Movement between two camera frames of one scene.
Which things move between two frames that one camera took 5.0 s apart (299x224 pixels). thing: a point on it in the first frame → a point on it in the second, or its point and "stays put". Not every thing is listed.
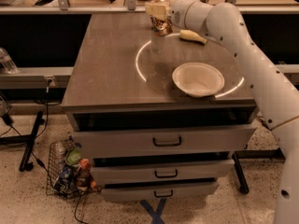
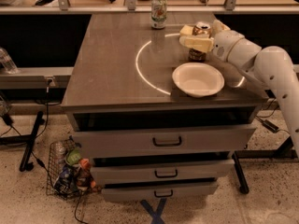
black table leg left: [27, 139] stays put
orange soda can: [163, 27] → [203, 29]
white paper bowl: [198, 79] stays put
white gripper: [176, 12] → [225, 45]
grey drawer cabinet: [146, 140] stays put
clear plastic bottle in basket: [58, 153] stays put
